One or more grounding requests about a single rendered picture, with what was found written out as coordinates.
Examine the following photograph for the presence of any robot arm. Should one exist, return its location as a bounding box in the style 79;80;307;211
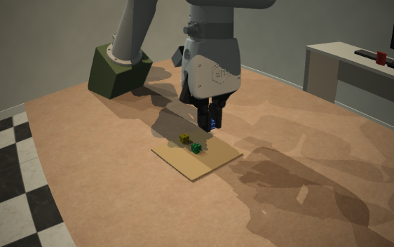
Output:
107;0;276;67

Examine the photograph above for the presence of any tan mat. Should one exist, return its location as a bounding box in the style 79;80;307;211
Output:
151;129;243;182

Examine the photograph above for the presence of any green die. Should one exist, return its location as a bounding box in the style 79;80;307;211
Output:
191;143;201;154

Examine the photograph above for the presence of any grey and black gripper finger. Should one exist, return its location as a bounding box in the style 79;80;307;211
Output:
209;91;235;129
179;75;211;133

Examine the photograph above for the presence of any yellow die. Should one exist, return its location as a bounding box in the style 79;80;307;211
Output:
179;133;189;144

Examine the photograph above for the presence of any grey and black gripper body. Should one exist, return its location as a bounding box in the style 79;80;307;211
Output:
181;36;241;100

